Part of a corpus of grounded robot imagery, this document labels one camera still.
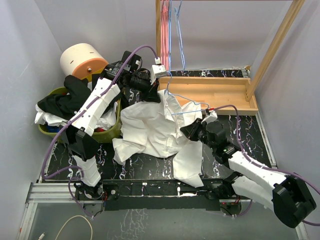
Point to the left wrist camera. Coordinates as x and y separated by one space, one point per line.
158 70

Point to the wooden clothes rack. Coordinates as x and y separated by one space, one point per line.
222 92

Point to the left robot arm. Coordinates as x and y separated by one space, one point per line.
78 132

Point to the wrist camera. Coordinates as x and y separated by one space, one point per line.
210 116
158 70

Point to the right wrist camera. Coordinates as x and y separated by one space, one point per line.
210 116

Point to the blue hangers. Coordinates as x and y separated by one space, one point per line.
176 13

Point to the green laundry basket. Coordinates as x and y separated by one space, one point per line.
100 137

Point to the white shirt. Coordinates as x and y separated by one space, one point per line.
154 129

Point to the black garment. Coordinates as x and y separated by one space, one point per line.
77 94

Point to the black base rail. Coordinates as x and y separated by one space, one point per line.
168 194

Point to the white cylindrical bin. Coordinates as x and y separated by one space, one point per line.
82 60

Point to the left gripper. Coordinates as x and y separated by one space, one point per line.
151 94

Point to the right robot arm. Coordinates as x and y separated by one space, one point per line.
283 193

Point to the pink hangers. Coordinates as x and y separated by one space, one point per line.
165 30

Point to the white clothes in basket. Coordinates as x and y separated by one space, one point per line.
105 122

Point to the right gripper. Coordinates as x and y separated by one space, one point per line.
190 131

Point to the aluminium frame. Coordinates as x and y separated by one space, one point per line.
50 213

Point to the blue wire hanger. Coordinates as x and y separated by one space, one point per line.
180 96

